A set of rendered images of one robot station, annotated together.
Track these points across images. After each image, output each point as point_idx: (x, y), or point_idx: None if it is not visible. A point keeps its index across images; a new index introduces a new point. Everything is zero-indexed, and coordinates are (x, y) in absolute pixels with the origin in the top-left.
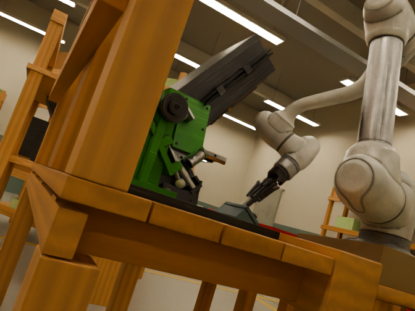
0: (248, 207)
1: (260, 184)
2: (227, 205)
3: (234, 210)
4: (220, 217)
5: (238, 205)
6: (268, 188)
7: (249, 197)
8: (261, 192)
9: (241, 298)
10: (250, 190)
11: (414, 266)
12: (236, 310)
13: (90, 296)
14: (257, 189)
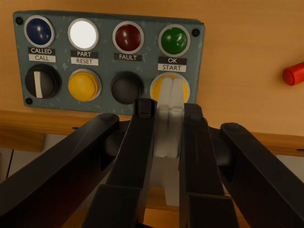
0: (12, 16)
1: (187, 196)
2: (154, 18)
3: (79, 12)
4: None
5: (81, 14)
6: (20, 171)
7: (156, 107)
8: (77, 134)
9: (150, 200)
10: (267, 155)
11: None
12: (154, 198)
13: None
14: (184, 169)
